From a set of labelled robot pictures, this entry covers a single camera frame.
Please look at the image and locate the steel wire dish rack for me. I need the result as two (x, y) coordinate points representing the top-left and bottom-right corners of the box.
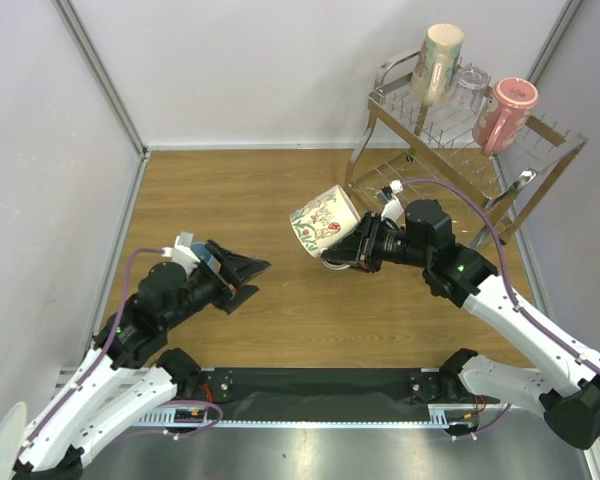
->
(344, 51), (588, 244)

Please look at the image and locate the aluminium corner post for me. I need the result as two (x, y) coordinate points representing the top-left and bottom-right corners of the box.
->
(49, 0), (149, 160)
(526, 0), (587, 99)

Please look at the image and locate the clear glass cup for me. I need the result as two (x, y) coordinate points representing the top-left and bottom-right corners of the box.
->
(449, 64), (491, 114)

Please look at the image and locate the aluminium slotted rail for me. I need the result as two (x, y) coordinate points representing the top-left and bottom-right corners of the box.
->
(129, 404), (596, 431)

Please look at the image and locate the aluminium right corner post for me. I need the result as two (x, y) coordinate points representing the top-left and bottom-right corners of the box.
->
(526, 0), (587, 99)

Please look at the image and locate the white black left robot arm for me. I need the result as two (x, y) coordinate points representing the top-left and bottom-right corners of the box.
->
(10, 232), (270, 479)

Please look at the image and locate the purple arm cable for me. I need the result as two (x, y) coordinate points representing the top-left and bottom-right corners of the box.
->
(14, 247), (169, 451)
(399, 178), (600, 444)

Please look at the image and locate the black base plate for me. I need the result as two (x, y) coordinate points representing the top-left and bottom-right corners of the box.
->
(202, 367), (484, 411)

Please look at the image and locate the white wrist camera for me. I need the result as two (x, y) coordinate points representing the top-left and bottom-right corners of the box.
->
(377, 180), (404, 222)
(161, 231), (201, 276)

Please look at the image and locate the aluminium left corner post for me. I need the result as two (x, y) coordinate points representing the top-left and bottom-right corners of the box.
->
(49, 0), (149, 160)

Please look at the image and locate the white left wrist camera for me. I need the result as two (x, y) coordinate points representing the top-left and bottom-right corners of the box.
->
(161, 231), (201, 276)

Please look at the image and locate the white object bottom left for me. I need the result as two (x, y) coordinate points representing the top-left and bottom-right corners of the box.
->
(0, 401), (27, 480)

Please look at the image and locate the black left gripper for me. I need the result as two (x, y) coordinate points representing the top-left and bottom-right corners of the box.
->
(163, 239), (271, 329)

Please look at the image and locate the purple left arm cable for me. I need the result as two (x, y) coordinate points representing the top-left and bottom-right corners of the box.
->
(14, 247), (169, 451)

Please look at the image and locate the cream patterned ceramic mug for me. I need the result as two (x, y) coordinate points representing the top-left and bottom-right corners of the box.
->
(410, 23), (465, 106)

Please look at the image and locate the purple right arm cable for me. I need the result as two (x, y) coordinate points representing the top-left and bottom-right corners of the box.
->
(399, 178), (600, 444)

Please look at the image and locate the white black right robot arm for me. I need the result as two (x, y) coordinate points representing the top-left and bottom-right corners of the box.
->
(321, 200), (600, 450)

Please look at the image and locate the green interior white mug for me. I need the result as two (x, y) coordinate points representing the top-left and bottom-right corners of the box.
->
(289, 185), (361, 271)

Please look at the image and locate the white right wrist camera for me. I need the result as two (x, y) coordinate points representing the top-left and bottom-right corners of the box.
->
(377, 180), (404, 222)

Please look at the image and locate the pink ceramic mug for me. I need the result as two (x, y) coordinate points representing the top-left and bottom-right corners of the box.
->
(472, 77), (539, 157)

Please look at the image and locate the blue plastic cup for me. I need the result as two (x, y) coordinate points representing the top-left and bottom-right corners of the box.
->
(190, 242), (220, 273)

